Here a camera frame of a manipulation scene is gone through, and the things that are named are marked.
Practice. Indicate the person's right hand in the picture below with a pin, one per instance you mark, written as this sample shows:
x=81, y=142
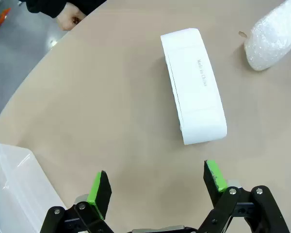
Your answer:
x=69, y=20

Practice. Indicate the clear plastic bin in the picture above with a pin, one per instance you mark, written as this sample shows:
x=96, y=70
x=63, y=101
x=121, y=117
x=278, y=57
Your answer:
x=14, y=189

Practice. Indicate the bubble-wrapped clock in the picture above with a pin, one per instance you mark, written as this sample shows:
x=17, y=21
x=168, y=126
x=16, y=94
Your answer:
x=271, y=41

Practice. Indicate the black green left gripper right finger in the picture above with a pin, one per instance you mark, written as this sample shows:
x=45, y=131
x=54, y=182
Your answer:
x=213, y=187

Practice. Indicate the orange shoe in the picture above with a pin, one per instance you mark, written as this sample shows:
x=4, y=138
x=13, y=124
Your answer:
x=1, y=20

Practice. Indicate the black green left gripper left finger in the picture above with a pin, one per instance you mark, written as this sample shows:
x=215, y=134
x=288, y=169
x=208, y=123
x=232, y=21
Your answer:
x=100, y=194

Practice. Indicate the person's right forearm black sleeve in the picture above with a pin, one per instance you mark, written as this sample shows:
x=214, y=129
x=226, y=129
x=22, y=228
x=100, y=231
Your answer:
x=58, y=6

